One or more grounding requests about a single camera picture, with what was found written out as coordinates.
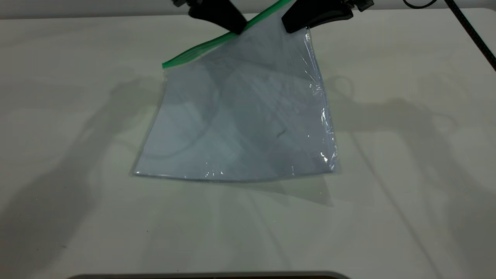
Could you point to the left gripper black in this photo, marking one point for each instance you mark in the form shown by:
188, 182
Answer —
181, 2

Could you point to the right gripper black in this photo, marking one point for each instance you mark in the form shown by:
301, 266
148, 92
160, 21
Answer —
362, 4

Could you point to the clear green zipper bag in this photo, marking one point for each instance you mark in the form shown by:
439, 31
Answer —
240, 128

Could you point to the dark rounded base panel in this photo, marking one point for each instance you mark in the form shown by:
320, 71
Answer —
209, 275

